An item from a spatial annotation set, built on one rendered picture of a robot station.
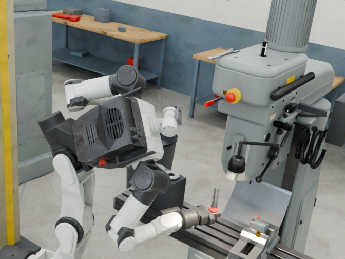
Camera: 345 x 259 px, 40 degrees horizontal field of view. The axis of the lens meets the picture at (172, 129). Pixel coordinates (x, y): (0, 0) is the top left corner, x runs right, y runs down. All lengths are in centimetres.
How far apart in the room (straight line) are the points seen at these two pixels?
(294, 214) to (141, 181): 113
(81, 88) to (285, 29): 93
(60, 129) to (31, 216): 224
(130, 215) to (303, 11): 114
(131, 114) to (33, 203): 267
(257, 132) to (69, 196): 88
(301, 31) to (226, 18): 471
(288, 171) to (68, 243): 118
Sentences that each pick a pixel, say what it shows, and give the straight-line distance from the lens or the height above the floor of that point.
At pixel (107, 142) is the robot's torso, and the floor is 157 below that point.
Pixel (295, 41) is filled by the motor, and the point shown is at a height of 194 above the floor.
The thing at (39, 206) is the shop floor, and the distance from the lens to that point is 434.
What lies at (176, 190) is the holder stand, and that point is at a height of 110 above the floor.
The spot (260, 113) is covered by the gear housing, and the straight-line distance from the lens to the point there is 197.
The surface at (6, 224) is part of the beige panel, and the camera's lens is 372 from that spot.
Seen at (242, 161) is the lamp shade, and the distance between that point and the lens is 193.
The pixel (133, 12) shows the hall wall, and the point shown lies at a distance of 777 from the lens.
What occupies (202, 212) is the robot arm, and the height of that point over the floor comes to 116.
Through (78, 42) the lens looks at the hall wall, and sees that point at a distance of 867.
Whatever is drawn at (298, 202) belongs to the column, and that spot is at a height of 106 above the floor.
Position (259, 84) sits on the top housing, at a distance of 185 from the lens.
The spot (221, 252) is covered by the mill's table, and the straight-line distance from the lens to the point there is 237.
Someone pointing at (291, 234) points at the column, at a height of 85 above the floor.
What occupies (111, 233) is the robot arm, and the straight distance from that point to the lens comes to 199.
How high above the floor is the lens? 234
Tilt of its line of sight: 23 degrees down
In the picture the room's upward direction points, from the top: 6 degrees clockwise
